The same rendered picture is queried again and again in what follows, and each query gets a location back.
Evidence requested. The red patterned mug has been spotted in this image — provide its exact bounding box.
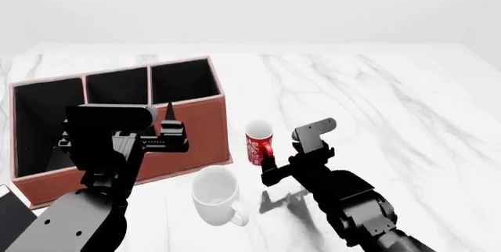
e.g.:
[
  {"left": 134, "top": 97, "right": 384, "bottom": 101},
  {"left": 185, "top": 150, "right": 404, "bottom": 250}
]
[{"left": 244, "top": 119, "right": 276, "bottom": 167}]

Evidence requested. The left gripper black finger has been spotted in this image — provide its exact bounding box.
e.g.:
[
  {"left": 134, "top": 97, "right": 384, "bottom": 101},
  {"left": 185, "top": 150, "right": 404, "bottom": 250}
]
[
  {"left": 157, "top": 101, "right": 190, "bottom": 153},
  {"left": 45, "top": 118, "right": 76, "bottom": 172}
]

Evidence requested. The dark flat box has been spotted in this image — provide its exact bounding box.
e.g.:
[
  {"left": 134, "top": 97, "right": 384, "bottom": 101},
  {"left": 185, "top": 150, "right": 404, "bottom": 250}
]
[{"left": 0, "top": 183, "right": 39, "bottom": 249}]

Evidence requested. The white ceramic mug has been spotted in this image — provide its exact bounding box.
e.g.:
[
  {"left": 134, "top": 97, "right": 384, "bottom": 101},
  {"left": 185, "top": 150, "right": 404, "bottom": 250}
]
[{"left": 190, "top": 165, "right": 250, "bottom": 228}]

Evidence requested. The grey right wrist camera bracket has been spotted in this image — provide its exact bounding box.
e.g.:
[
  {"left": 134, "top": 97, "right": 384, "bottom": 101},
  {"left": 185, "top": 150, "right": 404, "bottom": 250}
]
[{"left": 293, "top": 117, "right": 338, "bottom": 153}]

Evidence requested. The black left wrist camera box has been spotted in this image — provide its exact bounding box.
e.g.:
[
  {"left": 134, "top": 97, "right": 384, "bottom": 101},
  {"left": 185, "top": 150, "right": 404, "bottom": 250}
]
[{"left": 64, "top": 103, "right": 160, "bottom": 131}]

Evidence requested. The red-brown leather three-compartment caddy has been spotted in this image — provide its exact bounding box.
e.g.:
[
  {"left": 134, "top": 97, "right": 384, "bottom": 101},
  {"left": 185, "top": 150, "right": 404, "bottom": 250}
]
[{"left": 8, "top": 55, "right": 234, "bottom": 211}]

